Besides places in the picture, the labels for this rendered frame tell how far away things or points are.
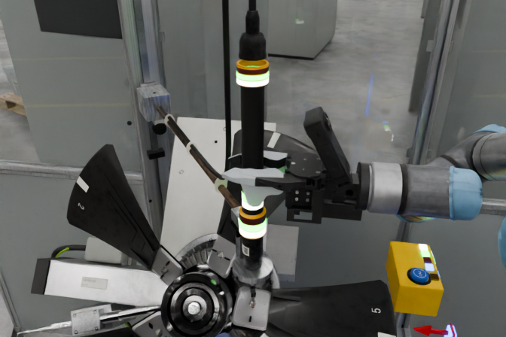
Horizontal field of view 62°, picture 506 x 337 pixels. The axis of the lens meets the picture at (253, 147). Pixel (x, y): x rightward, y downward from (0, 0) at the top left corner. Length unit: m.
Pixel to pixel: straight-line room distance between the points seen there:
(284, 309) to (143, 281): 0.32
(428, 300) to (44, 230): 1.49
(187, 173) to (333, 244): 0.73
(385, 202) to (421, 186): 0.05
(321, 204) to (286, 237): 0.87
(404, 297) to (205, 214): 0.51
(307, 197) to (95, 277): 0.56
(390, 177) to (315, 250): 1.05
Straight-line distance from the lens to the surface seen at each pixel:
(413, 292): 1.10
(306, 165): 0.63
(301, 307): 0.84
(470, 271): 1.78
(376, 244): 1.64
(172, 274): 0.86
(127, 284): 1.00
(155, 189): 1.43
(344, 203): 0.65
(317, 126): 0.58
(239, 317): 0.81
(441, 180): 0.64
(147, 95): 1.18
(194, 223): 1.07
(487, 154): 0.71
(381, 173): 0.62
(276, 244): 1.46
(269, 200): 0.78
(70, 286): 1.06
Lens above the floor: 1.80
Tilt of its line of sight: 27 degrees down
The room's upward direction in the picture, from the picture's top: straight up
